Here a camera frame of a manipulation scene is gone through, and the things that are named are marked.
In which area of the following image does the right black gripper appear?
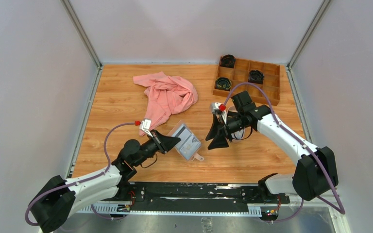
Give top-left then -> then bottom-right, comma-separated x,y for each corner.
205,113 -> 245,150

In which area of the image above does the purple cable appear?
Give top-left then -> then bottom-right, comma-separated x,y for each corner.
219,82 -> 346,224
24,120 -> 141,227

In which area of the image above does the black coil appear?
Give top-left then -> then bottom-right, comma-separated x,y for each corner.
220,54 -> 236,68
215,77 -> 232,91
248,70 -> 265,84

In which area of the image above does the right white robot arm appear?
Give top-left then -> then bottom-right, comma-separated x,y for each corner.
205,91 -> 339,203

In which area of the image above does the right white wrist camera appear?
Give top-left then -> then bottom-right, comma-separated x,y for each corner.
210,102 -> 227,124

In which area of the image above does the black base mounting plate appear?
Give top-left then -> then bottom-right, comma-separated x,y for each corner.
98,181 -> 291,221

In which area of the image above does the pink cloth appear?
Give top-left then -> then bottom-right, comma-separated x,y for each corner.
133,71 -> 199,130

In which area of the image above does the black coil bottom left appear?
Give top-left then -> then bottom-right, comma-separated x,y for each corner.
215,77 -> 232,91

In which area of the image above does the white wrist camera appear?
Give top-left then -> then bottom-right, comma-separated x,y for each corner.
139,118 -> 153,137
210,102 -> 227,124

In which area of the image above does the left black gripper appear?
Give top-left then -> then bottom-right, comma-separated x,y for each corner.
134,129 -> 180,167

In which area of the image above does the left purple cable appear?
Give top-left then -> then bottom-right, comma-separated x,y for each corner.
24,120 -> 141,227

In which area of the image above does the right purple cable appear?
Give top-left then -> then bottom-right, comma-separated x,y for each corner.
219,82 -> 346,224

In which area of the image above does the wooden compartment tray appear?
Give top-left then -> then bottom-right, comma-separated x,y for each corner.
212,56 -> 281,106

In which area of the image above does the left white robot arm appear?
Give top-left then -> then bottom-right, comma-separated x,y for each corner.
25,130 -> 181,233

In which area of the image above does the silver VIP credit card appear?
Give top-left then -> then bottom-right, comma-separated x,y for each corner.
180,135 -> 202,159

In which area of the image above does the pink oval card tray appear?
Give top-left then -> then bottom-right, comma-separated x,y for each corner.
227,106 -> 248,142

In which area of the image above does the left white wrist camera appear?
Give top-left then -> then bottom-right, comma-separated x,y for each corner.
139,118 -> 153,137

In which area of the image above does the black coil middle right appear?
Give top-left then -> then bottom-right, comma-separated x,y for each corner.
248,70 -> 265,84

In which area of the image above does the black coil top left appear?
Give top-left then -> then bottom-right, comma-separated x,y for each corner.
220,54 -> 236,68

